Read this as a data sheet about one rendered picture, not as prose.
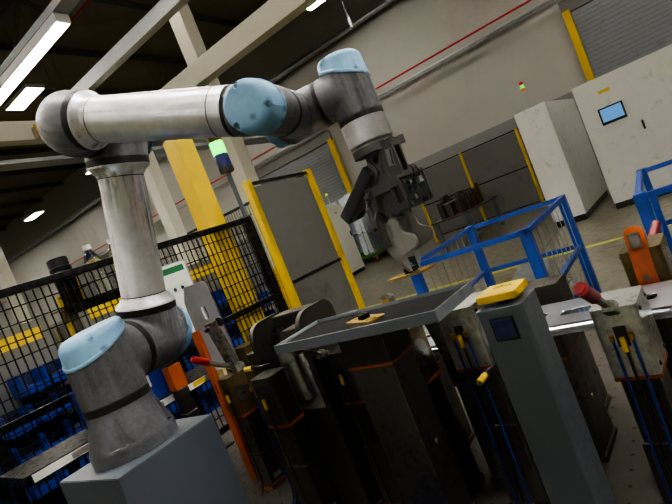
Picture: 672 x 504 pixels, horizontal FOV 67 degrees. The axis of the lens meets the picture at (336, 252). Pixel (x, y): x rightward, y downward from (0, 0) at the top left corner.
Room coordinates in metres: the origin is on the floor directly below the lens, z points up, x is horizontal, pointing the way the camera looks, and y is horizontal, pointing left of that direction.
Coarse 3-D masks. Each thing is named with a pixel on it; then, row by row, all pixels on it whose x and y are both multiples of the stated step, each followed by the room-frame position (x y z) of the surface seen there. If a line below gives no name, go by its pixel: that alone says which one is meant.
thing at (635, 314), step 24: (624, 288) 0.83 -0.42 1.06; (600, 312) 0.78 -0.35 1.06; (624, 312) 0.76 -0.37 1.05; (648, 312) 0.80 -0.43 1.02; (600, 336) 0.79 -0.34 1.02; (624, 336) 0.77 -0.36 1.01; (648, 336) 0.75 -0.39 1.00; (624, 360) 0.78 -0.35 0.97; (648, 360) 0.76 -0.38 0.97; (624, 384) 0.79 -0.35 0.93; (648, 384) 0.76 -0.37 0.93; (648, 408) 0.77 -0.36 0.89; (648, 432) 0.79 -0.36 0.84; (648, 456) 0.79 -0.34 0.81
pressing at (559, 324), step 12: (648, 288) 0.97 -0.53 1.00; (660, 288) 0.94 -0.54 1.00; (576, 300) 1.06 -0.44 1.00; (648, 300) 0.91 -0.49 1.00; (660, 300) 0.88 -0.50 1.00; (552, 312) 1.05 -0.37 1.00; (588, 312) 0.97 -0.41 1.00; (660, 312) 0.83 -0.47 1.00; (552, 324) 0.98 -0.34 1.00; (564, 324) 0.94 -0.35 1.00; (576, 324) 0.92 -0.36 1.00; (588, 324) 0.91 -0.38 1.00; (432, 348) 1.12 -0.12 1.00
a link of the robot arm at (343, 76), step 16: (352, 48) 0.81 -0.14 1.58; (320, 64) 0.81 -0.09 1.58; (336, 64) 0.79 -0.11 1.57; (352, 64) 0.79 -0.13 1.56; (320, 80) 0.81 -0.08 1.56; (336, 80) 0.79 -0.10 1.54; (352, 80) 0.79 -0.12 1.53; (368, 80) 0.80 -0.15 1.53; (320, 96) 0.80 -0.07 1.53; (336, 96) 0.80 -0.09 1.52; (352, 96) 0.79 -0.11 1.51; (368, 96) 0.79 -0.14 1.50; (336, 112) 0.81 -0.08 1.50; (352, 112) 0.79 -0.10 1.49; (368, 112) 0.79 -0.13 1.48
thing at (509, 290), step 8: (520, 280) 0.73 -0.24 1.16; (488, 288) 0.76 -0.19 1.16; (496, 288) 0.74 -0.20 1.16; (504, 288) 0.73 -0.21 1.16; (512, 288) 0.71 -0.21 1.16; (520, 288) 0.72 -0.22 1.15; (480, 296) 0.73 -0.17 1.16; (488, 296) 0.72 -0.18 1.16; (496, 296) 0.71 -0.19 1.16; (504, 296) 0.71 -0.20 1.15; (512, 296) 0.70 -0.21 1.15; (480, 304) 0.73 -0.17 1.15
